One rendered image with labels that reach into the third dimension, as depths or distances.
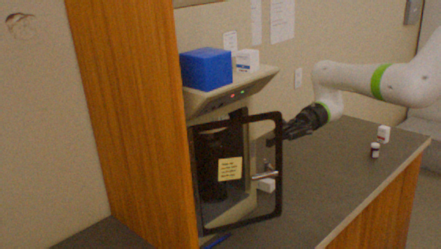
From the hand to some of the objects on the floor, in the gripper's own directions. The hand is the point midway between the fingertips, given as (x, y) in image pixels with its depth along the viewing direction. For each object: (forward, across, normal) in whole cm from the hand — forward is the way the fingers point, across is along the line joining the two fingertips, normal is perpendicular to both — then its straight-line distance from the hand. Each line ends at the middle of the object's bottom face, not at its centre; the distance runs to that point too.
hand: (273, 139), depth 124 cm
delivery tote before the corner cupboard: (-259, -18, +128) cm, 289 cm away
